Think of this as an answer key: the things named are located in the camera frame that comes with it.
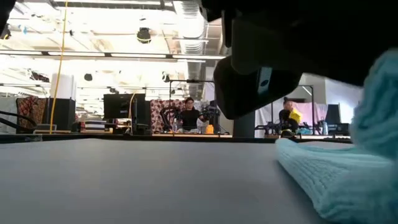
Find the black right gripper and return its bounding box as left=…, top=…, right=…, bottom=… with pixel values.
left=201, top=0, right=398, bottom=86

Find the light blue microfiber towel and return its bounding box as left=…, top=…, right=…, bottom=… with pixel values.
left=275, top=48, right=398, bottom=224

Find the pink cloth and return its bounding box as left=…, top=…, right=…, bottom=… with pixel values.
left=294, top=101, right=327, bottom=131

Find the yellow cloth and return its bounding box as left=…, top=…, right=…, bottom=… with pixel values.
left=289, top=108, right=303, bottom=124

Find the person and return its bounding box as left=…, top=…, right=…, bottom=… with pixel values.
left=278, top=96, right=303, bottom=136
left=178, top=96, right=205, bottom=133

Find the black door panel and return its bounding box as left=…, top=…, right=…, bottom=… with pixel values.
left=233, top=111, right=256, bottom=139

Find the red floral cloth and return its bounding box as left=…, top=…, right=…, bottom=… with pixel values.
left=150, top=99, right=184, bottom=133

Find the long ceiling light strip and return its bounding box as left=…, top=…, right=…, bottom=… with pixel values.
left=0, top=49, right=226, bottom=60

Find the black monitor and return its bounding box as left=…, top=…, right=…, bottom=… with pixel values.
left=103, top=93, right=147, bottom=125

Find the brown patterned cloth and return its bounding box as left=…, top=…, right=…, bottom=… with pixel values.
left=16, top=96, right=47, bottom=133

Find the black curved tube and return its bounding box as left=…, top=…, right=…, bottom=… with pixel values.
left=0, top=110, right=38, bottom=130

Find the black rig frame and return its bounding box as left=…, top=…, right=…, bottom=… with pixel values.
left=270, top=83, right=315, bottom=134
left=169, top=80, right=218, bottom=125

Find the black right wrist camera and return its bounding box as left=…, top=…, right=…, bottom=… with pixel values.
left=213, top=55, right=303, bottom=121

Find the ribbed silver ventilation duct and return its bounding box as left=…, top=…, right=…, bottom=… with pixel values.
left=172, top=0, right=208, bottom=100

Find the black ceiling cord reel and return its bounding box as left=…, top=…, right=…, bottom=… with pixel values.
left=136, top=27, right=152, bottom=44

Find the black aluminium table frame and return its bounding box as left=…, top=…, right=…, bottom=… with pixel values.
left=0, top=133, right=352, bottom=144

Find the yellow power cable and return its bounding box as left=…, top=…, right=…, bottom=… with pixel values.
left=49, top=0, right=69, bottom=135

